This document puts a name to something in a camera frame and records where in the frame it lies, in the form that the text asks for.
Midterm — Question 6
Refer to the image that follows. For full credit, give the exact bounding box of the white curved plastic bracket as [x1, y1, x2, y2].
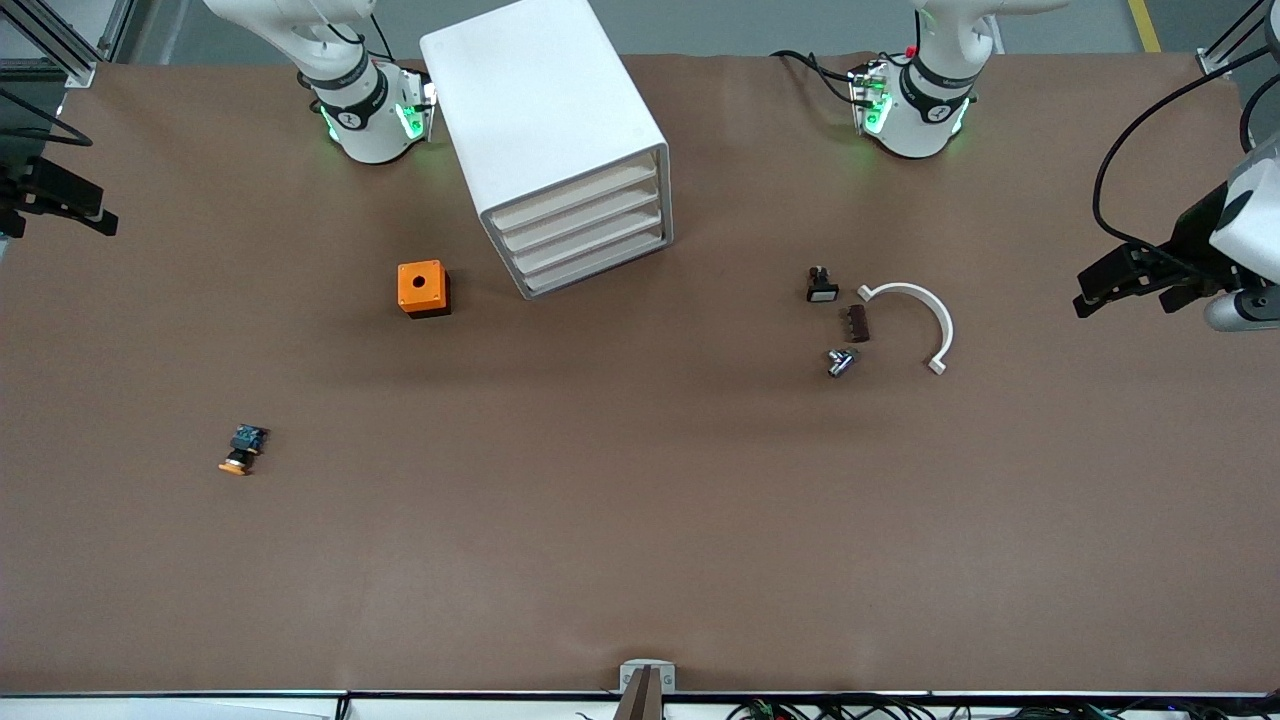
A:
[856, 282, 955, 377]

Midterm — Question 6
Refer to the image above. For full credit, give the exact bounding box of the white drawer cabinet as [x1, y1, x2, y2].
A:
[418, 0, 674, 301]

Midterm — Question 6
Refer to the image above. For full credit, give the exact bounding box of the orange button enclosure box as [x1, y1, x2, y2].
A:
[397, 260, 452, 319]

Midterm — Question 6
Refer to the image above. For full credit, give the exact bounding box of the aluminium frame strut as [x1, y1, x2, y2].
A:
[1198, 0, 1273, 78]
[0, 0, 98, 89]
[95, 0, 138, 63]

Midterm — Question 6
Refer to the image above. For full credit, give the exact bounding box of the white bracket at table edge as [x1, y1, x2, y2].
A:
[612, 659, 678, 720]

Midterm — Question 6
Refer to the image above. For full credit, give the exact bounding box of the white plastic drawer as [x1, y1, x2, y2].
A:
[498, 180, 663, 253]
[488, 155, 661, 233]
[520, 225, 669, 297]
[510, 203, 666, 275]

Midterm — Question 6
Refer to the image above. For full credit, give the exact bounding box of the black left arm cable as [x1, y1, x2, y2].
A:
[1092, 45, 1280, 263]

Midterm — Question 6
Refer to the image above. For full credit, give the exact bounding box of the orange push button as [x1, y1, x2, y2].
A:
[218, 424, 271, 477]

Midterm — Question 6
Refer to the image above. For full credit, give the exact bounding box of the black base cable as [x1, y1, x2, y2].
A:
[770, 48, 867, 107]

